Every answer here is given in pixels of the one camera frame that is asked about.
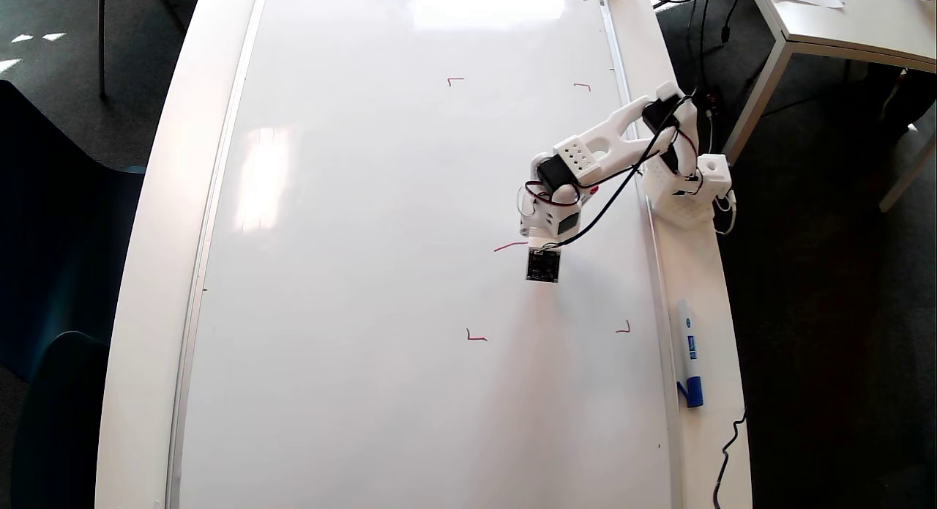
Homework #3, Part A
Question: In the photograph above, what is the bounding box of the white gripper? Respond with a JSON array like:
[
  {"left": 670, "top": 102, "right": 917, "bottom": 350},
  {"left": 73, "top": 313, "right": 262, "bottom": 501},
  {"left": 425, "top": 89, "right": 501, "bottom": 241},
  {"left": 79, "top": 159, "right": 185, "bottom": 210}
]
[{"left": 518, "top": 183, "right": 586, "bottom": 250}]

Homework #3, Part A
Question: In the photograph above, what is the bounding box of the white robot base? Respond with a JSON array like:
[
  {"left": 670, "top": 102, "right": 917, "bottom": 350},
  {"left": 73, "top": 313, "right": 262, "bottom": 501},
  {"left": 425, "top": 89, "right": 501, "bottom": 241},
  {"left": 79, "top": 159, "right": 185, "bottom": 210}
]
[{"left": 643, "top": 154, "right": 733, "bottom": 229}]

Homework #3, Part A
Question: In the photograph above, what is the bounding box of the blue and white marker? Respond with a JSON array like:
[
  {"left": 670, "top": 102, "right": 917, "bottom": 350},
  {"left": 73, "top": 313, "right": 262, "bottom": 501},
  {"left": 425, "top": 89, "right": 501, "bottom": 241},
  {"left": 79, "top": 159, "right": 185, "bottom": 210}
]
[{"left": 675, "top": 298, "right": 705, "bottom": 409}]

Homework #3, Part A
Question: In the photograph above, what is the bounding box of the white side table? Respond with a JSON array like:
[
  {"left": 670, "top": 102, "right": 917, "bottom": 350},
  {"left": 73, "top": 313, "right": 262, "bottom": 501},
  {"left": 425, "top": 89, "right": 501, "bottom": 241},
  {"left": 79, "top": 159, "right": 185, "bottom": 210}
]
[{"left": 721, "top": 0, "right": 937, "bottom": 213}]

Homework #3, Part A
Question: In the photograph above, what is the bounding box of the dark blue chair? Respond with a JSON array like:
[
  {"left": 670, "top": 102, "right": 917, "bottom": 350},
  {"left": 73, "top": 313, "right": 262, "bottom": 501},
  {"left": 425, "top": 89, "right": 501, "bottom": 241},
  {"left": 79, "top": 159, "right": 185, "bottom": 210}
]
[{"left": 0, "top": 79, "right": 147, "bottom": 382}]

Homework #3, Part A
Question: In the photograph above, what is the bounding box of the black wrist camera board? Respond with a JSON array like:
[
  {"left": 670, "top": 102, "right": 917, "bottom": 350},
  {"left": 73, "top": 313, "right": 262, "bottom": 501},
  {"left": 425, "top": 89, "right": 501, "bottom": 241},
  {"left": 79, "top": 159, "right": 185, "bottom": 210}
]
[{"left": 526, "top": 248, "right": 561, "bottom": 283}]

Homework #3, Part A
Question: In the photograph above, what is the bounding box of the white cable at base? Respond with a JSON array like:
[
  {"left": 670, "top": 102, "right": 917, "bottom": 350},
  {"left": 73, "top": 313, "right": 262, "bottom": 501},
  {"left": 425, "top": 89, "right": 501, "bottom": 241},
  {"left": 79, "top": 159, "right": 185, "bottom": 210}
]
[{"left": 714, "top": 189, "right": 737, "bottom": 236}]

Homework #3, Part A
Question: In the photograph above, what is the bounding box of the large whiteboard with metal frame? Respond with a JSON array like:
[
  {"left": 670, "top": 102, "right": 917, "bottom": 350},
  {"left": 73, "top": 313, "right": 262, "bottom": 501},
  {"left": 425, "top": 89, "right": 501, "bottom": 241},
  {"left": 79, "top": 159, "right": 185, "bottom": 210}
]
[{"left": 167, "top": 0, "right": 685, "bottom": 509}]

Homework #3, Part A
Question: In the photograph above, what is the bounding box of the black power cable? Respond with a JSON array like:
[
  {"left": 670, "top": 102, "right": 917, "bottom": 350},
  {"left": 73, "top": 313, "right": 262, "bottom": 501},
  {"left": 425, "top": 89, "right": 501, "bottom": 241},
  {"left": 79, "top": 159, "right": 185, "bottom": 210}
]
[{"left": 684, "top": 0, "right": 722, "bottom": 122}]

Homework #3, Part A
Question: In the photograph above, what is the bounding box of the black cable with plug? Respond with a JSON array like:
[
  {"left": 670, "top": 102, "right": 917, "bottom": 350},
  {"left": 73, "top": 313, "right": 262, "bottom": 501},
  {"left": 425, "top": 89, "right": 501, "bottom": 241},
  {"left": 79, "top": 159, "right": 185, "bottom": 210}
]
[{"left": 721, "top": 0, "right": 744, "bottom": 45}]

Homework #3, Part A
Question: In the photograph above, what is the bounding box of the black cable on table edge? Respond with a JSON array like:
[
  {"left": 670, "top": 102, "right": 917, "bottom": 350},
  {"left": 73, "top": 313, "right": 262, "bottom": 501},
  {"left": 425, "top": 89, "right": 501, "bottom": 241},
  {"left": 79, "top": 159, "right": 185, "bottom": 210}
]
[{"left": 714, "top": 410, "right": 747, "bottom": 509}]

